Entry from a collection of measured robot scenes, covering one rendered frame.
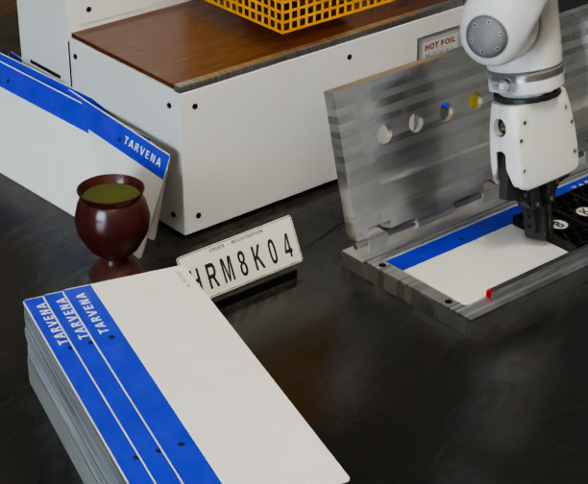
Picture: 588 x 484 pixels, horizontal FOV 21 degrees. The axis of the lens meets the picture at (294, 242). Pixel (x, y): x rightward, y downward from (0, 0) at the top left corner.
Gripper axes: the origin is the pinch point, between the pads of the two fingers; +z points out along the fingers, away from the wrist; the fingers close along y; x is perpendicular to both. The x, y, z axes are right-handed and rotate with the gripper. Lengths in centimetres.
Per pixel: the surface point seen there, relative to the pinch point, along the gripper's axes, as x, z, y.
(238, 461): -21, -1, -59
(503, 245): 2.2, 2.2, -3.6
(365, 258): 10.1, 0.7, -17.9
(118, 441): -12, -3, -65
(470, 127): 11.6, -9.3, 1.9
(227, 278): 15.6, -1.0, -33.3
